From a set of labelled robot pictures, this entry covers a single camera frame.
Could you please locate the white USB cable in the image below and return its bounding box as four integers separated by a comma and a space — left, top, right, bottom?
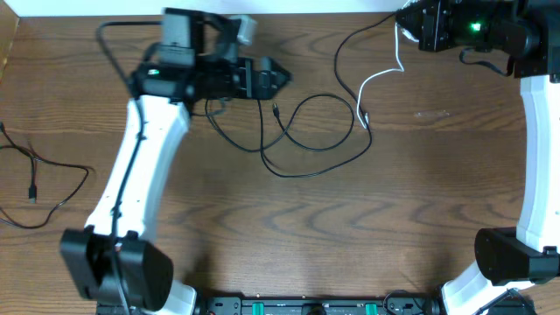
355, 21, 419, 130

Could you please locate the black USB cable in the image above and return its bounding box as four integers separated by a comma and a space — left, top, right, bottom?
0, 122, 91, 230

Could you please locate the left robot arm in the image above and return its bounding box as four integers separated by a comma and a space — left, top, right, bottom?
60, 8, 291, 314

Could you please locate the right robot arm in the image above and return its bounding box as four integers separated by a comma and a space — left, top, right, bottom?
395, 0, 559, 314

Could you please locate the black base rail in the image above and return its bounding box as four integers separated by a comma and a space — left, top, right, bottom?
95, 293, 536, 315

